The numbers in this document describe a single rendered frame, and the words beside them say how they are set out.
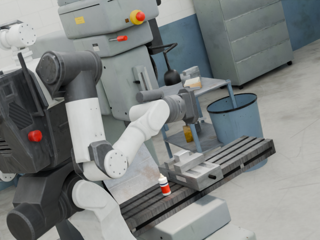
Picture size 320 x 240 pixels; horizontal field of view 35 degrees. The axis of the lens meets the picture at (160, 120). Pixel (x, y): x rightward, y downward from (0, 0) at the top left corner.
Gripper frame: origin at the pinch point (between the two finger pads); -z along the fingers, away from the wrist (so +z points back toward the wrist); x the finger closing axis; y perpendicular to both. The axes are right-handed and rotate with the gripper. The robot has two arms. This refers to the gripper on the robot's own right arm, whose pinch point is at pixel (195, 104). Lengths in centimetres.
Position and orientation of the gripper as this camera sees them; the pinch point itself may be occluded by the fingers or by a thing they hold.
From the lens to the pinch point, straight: 176.0
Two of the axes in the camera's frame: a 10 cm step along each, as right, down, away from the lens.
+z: -6.6, 1.4, -7.3
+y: -7.2, 1.5, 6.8
